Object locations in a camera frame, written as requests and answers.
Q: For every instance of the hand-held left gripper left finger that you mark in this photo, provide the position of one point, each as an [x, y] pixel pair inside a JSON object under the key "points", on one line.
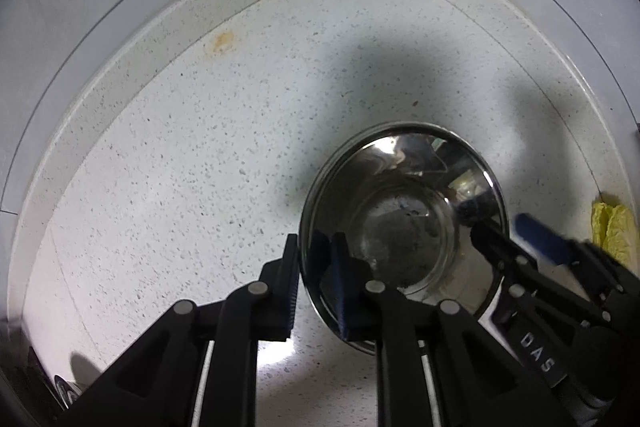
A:
{"points": [[291, 287]]}

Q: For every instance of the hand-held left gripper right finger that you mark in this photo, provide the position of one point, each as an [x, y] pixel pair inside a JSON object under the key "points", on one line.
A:
{"points": [[341, 292]]}

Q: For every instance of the yellow cloth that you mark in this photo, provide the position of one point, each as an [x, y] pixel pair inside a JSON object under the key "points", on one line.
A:
{"points": [[615, 227]]}

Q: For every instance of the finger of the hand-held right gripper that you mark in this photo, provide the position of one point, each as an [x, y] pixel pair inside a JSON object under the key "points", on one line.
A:
{"points": [[505, 257], [542, 239]]}

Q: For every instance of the large steel bowl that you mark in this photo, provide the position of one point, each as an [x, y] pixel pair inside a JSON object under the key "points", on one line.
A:
{"points": [[400, 217]]}

